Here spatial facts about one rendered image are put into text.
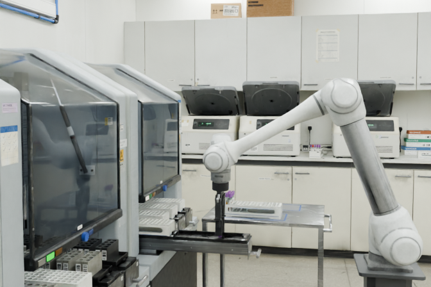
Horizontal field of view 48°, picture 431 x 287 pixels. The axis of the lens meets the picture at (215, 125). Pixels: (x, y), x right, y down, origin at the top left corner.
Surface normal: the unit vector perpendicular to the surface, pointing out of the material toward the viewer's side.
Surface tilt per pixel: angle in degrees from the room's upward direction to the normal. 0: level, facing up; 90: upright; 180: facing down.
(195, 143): 90
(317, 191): 90
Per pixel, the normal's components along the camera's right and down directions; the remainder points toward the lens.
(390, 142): -0.20, 0.05
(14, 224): 0.98, 0.01
